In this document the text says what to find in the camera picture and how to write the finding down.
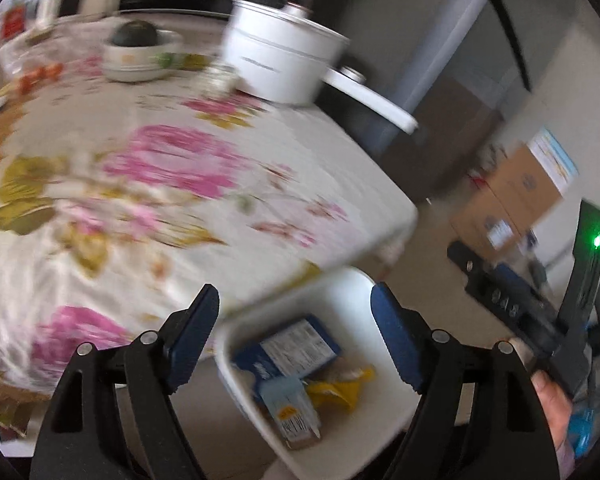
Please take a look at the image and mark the grey refrigerator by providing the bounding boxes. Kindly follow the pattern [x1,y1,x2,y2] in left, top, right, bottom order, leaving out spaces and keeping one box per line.
[329,0,537,201]

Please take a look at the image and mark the white ceramic bowl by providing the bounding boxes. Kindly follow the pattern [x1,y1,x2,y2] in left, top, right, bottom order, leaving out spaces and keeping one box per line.
[102,29,184,82]

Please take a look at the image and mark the white tissue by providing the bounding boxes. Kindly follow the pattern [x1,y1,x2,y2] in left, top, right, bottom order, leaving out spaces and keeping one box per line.
[198,62,240,100]

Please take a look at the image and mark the blue cracker box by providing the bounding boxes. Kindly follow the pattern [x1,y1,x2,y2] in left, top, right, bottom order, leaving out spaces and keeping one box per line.
[233,314,341,382]

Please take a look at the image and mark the yellow snack wrapper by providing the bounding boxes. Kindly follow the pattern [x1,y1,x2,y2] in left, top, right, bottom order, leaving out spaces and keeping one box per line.
[304,366,376,413]

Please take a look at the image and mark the green lime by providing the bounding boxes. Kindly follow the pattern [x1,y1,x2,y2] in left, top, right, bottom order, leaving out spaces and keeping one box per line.
[156,52,176,70]

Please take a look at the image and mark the cardboard box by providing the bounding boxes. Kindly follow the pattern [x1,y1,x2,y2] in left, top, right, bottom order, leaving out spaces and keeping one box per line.
[451,186,540,261]
[489,128,579,231]

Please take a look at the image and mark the orange tangerine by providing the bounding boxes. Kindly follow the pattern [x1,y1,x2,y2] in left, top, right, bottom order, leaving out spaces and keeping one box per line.
[32,66,50,81]
[45,63,64,80]
[18,74,34,94]

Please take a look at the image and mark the lower cardboard box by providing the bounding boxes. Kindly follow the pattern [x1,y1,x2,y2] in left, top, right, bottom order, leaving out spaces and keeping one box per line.
[451,186,540,261]

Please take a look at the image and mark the dark green squash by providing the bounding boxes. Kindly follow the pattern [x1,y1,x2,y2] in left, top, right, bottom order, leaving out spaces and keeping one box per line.
[110,20,159,48]

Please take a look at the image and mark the white plastic trash bin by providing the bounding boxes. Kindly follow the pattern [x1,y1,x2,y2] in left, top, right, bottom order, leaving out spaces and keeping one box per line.
[214,268,419,479]

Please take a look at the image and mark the white electric cooking pot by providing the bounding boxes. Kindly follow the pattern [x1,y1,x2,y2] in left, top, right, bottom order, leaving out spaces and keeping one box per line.
[221,0,417,134]

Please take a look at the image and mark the person's right hand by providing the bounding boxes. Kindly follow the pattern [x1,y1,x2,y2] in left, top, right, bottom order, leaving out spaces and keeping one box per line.
[531,370,573,458]

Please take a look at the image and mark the light blue milk carton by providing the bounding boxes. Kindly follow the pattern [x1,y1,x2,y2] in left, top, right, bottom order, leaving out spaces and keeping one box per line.
[259,377,322,450]

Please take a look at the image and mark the floral tablecloth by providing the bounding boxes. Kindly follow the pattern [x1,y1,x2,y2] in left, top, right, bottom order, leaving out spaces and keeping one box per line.
[0,14,420,441]

